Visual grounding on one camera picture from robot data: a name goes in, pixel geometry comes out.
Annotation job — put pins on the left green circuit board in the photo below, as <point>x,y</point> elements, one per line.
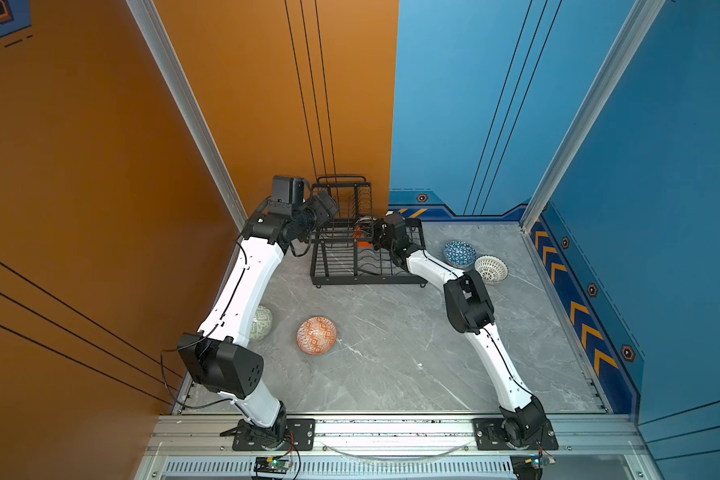
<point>272,467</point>

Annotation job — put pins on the green circuit board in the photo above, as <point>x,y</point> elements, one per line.
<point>272,467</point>
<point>540,461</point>

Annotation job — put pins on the black wire dish rack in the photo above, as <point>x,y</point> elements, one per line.
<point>339,259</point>

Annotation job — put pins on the green patterned bowl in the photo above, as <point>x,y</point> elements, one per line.
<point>262,323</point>

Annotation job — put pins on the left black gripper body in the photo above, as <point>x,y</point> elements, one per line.
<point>311,216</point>

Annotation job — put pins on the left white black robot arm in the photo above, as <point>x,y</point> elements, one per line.
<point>217,356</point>

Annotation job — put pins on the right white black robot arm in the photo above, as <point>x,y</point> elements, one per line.
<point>470,312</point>

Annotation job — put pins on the red orange patterned bowl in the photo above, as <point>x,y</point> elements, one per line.
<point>316,336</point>

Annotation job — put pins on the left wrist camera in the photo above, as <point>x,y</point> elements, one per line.
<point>288,190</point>

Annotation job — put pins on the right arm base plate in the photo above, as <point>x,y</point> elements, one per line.
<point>494,434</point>

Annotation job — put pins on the aluminium front rail frame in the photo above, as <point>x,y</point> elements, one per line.
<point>399,446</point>

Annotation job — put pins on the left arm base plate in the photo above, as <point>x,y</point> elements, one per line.
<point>285,433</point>

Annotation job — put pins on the white brown striped bowl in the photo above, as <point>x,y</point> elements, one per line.
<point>492,269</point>

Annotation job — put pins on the dark blue patterned bowl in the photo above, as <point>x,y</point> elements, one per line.
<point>459,254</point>

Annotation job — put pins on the right green circuit board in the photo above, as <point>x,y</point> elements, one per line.
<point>540,461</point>

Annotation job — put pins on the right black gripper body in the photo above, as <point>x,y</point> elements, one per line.
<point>379,238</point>

